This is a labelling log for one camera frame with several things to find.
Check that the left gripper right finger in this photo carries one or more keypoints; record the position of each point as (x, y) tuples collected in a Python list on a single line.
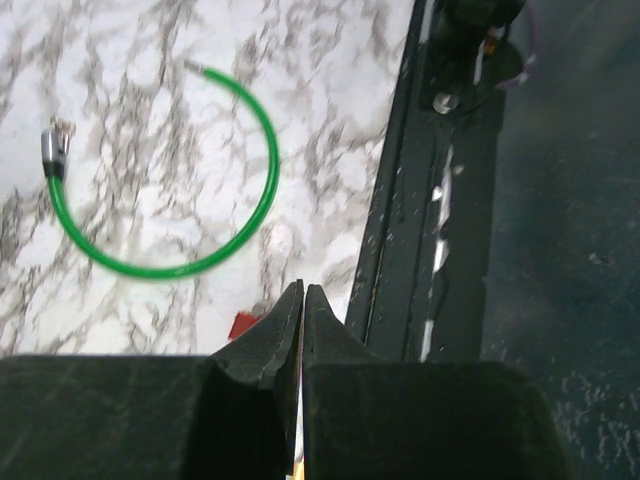
[(367, 418)]

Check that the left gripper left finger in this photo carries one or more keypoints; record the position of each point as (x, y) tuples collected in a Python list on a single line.
[(229, 415)]

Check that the red cable lock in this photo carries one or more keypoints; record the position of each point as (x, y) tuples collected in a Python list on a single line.
[(243, 321)]

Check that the small dark key set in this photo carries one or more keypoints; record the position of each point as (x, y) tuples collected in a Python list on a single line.
[(261, 308)]

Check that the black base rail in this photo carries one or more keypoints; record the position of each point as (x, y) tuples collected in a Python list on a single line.
[(419, 290)]

